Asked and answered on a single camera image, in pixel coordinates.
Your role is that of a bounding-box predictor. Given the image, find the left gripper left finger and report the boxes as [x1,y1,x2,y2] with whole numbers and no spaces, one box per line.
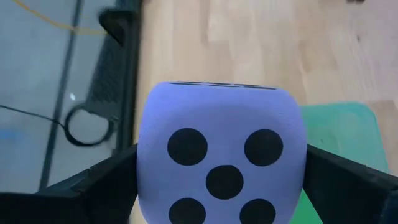
[0,143,139,224]

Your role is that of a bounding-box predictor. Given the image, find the black metal table frame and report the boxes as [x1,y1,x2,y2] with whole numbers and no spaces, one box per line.
[114,0,144,156]

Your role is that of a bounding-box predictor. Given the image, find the large purple foam die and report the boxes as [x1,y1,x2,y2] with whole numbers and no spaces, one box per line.
[136,80,308,224]

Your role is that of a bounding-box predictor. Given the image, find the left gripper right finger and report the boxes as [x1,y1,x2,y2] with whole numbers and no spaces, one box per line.
[303,143,398,224]

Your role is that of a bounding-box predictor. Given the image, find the black frame corner clip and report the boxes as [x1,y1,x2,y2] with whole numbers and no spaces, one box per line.
[98,8,135,46]

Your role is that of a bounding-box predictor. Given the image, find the yellow cable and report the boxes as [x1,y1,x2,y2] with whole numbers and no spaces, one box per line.
[11,0,108,35]

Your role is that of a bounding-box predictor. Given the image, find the black perforated metal box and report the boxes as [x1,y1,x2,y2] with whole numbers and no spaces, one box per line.
[83,34,128,121]

